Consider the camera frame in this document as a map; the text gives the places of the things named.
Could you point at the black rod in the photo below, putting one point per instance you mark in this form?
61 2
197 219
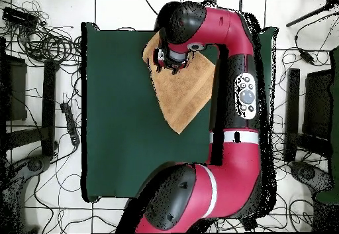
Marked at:
308 16

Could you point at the black electronics box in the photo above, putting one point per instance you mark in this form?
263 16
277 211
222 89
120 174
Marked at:
19 18

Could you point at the tan towel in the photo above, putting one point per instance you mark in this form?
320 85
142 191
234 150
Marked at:
182 96

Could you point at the black power strip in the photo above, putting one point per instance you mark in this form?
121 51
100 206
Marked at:
70 122

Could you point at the black flat panel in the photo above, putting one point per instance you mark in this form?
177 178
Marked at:
16 90
317 104

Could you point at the grey square tape frame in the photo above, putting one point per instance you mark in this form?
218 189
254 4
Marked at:
240 2

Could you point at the black stand crossbar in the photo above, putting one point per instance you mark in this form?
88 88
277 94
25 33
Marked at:
23 138
313 143

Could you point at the grey stand base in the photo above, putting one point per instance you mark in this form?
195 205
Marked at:
307 174
34 165

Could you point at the black power adapter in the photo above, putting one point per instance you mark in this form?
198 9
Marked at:
306 57

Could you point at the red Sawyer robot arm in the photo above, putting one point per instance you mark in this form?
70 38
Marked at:
233 170

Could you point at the dark green table cloth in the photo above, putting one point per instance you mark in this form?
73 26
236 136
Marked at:
119 112

